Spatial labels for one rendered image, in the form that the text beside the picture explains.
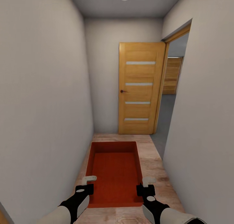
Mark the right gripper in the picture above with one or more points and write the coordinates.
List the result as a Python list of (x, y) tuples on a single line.
[(141, 190)]

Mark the storage box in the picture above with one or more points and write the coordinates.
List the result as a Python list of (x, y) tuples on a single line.
[(117, 168)]

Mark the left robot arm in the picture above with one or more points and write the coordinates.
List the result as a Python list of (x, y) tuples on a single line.
[(70, 210)]

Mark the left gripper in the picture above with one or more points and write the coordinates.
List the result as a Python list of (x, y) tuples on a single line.
[(89, 187)]

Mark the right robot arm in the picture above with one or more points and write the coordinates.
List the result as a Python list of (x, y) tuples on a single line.
[(159, 213)]

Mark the garage door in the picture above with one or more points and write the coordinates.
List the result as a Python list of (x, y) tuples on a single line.
[(171, 75)]

